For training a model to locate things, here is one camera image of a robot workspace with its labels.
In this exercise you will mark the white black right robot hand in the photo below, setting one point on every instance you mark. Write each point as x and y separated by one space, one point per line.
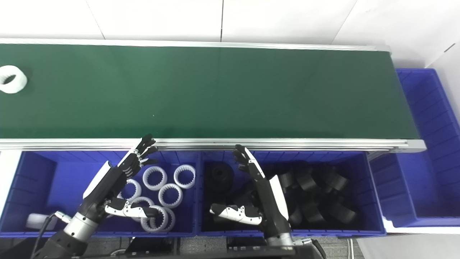
271 205

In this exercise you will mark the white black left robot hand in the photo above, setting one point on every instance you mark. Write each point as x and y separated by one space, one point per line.
104 190

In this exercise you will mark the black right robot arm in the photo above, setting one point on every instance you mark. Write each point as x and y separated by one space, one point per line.
282 242

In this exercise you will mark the blue bin with white rings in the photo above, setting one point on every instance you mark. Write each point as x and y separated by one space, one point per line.
64 187

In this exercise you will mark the green conveyor belt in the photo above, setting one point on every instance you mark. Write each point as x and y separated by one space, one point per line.
222 93
251 144

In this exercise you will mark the blue bin with black parts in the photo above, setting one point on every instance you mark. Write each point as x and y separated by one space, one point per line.
363 194

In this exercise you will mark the large empty blue bin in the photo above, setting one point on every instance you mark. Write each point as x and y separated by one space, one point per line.
427 144

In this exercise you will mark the black round gear hub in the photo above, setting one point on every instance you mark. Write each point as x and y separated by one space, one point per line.
220 176

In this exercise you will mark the white plastic block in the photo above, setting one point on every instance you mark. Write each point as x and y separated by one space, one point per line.
36 221

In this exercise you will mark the black robot torso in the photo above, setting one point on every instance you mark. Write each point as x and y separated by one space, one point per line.
201 253

